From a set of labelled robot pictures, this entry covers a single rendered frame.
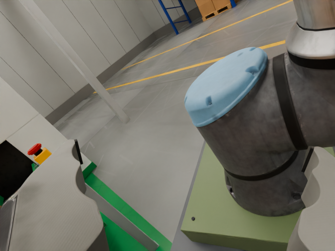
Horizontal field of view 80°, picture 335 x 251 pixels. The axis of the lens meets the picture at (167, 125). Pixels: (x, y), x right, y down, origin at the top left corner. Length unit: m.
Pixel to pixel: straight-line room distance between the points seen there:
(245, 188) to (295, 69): 0.23
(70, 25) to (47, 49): 1.46
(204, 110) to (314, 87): 0.13
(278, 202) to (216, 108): 0.22
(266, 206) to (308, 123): 0.19
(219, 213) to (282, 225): 0.13
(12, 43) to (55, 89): 2.07
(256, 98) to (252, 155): 0.10
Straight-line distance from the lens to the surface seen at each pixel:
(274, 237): 0.44
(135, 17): 11.91
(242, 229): 0.47
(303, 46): 0.28
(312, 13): 0.27
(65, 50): 3.53
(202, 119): 0.31
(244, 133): 0.32
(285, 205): 0.44
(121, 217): 1.37
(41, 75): 9.60
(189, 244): 0.57
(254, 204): 0.44
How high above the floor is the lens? 1.21
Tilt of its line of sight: 27 degrees down
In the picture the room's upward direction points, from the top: 36 degrees counter-clockwise
